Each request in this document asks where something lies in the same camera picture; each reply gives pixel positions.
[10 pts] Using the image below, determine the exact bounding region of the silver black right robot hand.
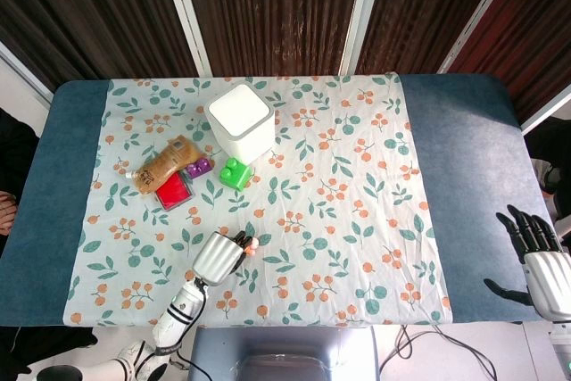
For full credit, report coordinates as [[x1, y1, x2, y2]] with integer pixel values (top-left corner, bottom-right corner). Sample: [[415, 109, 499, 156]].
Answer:
[[484, 204, 571, 323]]

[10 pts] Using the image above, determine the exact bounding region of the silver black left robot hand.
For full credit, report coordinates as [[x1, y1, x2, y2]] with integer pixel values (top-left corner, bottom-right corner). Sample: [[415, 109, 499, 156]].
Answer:
[[192, 229, 252, 287]]

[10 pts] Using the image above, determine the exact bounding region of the red ink pad box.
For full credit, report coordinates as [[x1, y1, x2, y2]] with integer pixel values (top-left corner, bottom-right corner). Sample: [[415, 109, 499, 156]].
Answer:
[[154, 171, 196, 212]]

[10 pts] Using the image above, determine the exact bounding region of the green toy building block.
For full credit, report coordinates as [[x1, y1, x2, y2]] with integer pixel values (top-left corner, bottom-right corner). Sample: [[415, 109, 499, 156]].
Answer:
[[219, 156, 255, 193]]

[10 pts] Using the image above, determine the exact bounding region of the purple toy building block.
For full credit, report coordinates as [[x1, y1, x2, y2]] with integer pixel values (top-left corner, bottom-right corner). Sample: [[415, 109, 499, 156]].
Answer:
[[186, 157, 213, 179]]

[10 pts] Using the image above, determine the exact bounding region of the brown sauce pouch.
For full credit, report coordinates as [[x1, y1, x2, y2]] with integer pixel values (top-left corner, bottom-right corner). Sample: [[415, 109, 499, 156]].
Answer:
[[124, 135, 204, 195]]

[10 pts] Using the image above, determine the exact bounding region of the grey robot torso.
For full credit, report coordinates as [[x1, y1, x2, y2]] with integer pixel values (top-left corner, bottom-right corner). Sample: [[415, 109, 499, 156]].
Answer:
[[189, 325, 381, 381]]

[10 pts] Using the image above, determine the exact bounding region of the floral print tablecloth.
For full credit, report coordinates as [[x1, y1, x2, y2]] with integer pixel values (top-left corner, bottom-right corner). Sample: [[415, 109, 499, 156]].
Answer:
[[62, 72, 454, 327]]

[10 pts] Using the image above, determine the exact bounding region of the bystander in black clothing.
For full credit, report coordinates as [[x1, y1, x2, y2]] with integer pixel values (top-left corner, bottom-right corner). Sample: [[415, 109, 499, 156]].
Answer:
[[525, 115, 571, 242], [0, 106, 44, 239]]

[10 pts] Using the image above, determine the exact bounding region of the white square lidded bin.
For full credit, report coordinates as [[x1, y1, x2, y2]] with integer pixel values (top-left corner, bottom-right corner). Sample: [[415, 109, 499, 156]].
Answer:
[[203, 82, 277, 166]]

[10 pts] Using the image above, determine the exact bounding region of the blue felt table cover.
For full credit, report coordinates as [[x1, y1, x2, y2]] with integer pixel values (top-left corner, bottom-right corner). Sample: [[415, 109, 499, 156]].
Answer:
[[0, 72, 559, 327]]

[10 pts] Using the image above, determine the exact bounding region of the dark pleated screen panel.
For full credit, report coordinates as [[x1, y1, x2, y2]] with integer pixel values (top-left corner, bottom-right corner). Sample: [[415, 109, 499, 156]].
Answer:
[[178, 0, 368, 79], [448, 0, 571, 124], [0, 0, 197, 93], [355, 0, 510, 76]]

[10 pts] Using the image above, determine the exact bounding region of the black floor cable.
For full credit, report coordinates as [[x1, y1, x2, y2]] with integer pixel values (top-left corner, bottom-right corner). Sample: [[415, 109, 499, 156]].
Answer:
[[378, 324, 497, 381]]

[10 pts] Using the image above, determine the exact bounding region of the white screen frame post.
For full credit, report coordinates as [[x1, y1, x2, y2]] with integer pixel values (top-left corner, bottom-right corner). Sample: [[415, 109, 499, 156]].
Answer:
[[437, 0, 524, 75], [157, 0, 213, 78], [339, 0, 381, 77], [0, 40, 55, 109], [519, 83, 571, 135]]

